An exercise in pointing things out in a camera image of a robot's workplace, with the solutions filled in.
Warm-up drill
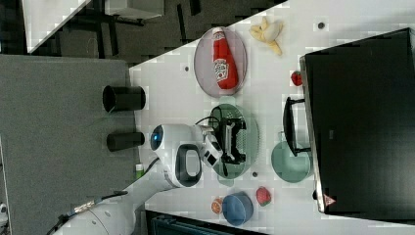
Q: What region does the white background table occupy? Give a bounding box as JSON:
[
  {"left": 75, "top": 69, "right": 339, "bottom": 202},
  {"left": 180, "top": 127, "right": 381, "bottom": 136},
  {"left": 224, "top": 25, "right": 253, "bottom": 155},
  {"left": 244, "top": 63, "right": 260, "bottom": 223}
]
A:
[{"left": 21, "top": 0, "right": 91, "bottom": 53}]

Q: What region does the large red toy strawberry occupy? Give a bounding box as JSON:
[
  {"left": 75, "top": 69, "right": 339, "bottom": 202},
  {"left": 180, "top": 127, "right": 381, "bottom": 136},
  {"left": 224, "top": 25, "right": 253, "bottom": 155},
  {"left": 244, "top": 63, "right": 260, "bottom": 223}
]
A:
[{"left": 255, "top": 187, "right": 271, "bottom": 207}]

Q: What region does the black toaster oven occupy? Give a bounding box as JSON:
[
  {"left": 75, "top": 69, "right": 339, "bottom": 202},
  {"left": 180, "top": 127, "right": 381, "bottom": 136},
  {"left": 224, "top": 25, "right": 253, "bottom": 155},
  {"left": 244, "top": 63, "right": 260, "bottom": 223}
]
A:
[{"left": 283, "top": 27, "right": 415, "bottom": 224}]

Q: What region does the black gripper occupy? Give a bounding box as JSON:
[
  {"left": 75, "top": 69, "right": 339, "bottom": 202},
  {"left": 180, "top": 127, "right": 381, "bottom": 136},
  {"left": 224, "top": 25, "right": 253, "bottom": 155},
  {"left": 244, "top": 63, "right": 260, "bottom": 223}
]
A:
[{"left": 214, "top": 117, "right": 247, "bottom": 165}]

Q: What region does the red ketchup bottle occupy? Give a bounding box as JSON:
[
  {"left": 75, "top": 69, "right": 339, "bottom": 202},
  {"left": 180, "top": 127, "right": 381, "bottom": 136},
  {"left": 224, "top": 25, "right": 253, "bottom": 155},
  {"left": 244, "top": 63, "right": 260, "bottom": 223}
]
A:
[{"left": 212, "top": 27, "right": 239, "bottom": 90}]

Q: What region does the green bottle white cap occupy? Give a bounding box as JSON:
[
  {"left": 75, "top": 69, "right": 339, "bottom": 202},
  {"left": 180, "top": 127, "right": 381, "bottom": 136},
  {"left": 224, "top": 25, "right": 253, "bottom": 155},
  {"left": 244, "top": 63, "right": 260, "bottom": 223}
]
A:
[{"left": 135, "top": 164, "right": 144, "bottom": 179}]

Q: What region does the orange slice toy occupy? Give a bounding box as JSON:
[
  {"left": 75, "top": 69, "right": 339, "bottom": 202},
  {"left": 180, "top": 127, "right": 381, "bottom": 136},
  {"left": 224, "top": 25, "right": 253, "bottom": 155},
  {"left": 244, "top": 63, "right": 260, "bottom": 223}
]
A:
[{"left": 210, "top": 198, "right": 223, "bottom": 214}]

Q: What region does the grey round plate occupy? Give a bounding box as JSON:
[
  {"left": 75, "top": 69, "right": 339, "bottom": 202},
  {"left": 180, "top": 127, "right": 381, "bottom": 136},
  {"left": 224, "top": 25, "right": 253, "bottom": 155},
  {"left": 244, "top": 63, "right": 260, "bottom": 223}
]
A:
[{"left": 194, "top": 27, "right": 248, "bottom": 98}]

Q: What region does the dark teal crate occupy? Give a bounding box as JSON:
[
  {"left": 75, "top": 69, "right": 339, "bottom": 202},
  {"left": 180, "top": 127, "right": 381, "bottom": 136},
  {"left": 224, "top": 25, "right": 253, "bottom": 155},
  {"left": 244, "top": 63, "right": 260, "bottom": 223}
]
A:
[{"left": 151, "top": 215, "right": 233, "bottom": 235}]

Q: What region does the blue bowl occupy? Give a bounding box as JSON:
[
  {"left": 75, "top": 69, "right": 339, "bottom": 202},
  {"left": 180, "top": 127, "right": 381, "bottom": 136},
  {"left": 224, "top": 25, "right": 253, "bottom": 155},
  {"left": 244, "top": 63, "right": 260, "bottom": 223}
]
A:
[{"left": 222, "top": 192, "right": 254, "bottom": 226}]

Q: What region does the small red toy strawberry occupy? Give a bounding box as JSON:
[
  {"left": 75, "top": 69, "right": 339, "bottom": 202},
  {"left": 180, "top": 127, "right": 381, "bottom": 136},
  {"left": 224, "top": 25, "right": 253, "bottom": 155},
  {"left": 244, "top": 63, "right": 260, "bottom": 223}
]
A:
[{"left": 291, "top": 71, "right": 302, "bottom": 86}]

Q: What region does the peeled toy banana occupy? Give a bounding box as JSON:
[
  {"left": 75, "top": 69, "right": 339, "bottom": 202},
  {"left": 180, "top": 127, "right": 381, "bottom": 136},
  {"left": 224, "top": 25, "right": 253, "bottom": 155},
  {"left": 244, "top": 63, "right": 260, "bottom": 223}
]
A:
[{"left": 249, "top": 17, "right": 283, "bottom": 56}]

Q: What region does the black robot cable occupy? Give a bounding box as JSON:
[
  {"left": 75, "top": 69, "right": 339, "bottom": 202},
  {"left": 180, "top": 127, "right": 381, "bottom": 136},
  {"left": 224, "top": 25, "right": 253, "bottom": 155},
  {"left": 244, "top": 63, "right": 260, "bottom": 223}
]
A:
[{"left": 45, "top": 106, "right": 229, "bottom": 235}]

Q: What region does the green cup with handle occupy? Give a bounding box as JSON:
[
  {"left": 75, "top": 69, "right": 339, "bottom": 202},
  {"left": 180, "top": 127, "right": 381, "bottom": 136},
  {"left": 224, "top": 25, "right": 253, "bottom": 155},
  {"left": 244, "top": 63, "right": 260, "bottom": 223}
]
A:
[{"left": 271, "top": 131, "right": 313, "bottom": 183}]

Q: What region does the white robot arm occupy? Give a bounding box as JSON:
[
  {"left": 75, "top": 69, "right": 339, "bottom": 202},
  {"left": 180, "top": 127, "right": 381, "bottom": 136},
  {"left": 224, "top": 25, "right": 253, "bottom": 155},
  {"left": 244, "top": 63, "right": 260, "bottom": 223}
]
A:
[{"left": 47, "top": 117, "right": 250, "bottom": 235}]

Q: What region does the large black cylinder cup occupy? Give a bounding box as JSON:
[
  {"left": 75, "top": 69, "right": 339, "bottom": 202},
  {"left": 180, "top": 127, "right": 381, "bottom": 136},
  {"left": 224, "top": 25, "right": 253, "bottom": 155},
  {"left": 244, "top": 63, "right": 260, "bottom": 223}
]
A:
[{"left": 103, "top": 85, "right": 146, "bottom": 113}]

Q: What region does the small black cylinder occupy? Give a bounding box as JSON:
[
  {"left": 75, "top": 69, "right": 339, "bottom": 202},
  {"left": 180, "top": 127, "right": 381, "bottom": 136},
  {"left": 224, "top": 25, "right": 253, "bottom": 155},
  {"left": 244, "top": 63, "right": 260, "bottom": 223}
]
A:
[{"left": 107, "top": 132, "right": 145, "bottom": 152}]

